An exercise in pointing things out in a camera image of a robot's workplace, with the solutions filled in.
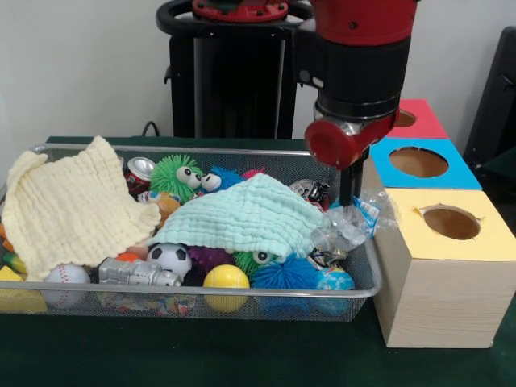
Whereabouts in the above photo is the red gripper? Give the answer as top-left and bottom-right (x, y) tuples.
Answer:
(304, 111), (398, 208)

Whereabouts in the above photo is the clear plastic bottle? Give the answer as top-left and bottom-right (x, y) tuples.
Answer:
(310, 196), (381, 256)

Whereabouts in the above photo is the mint green cloth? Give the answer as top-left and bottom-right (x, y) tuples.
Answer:
(148, 173), (331, 259)

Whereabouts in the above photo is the clear mesh bin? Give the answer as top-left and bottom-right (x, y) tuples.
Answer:
(0, 144), (385, 323)

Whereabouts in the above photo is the wooden box with three holes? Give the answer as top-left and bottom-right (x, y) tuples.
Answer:
(359, 98), (516, 349)

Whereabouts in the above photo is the silver and black can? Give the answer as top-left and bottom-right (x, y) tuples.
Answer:
(289, 179), (331, 206)

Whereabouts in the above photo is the crushed silver can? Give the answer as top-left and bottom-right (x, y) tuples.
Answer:
(309, 248), (349, 269)

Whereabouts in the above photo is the blue globe ball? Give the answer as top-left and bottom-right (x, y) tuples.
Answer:
(314, 268), (356, 315)

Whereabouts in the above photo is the blue spiky ball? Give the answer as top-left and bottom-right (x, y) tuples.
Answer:
(250, 256), (320, 293)

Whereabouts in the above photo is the blue fuzzy toy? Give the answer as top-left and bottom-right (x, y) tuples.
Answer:
(202, 166), (249, 194)

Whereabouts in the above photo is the small green spiky toy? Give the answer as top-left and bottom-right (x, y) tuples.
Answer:
(234, 250), (279, 277)

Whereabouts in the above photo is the yellow ball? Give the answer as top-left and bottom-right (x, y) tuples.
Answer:
(202, 264), (251, 314)

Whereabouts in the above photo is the purple fuzzy toy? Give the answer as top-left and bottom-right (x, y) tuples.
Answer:
(187, 244), (236, 275)

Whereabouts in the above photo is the black chair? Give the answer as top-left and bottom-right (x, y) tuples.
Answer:
(464, 27), (516, 202)

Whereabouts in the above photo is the green fuzzy toy with eyes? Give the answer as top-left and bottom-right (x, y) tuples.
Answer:
(149, 154), (204, 206)

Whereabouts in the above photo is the orange plush toy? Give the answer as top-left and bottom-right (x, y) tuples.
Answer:
(149, 191), (182, 227)

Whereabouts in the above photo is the small soccer ball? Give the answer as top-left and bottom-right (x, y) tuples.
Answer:
(147, 242), (193, 281)

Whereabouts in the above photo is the red soda can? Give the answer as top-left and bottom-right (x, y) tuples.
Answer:
(123, 156), (156, 198)

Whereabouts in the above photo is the silver robot toy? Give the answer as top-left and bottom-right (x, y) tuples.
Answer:
(98, 256), (183, 288)

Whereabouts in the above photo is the pale yellow cloth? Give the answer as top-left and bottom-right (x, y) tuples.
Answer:
(2, 135), (162, 281)

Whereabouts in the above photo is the white baseball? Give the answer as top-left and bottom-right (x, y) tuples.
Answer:
(42, 263), (92, 311)

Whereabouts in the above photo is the yellow block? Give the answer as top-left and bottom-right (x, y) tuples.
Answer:
(0, 266), (48, 315)

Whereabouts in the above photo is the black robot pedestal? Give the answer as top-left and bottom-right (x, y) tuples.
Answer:
(156, 0), (324, 139)

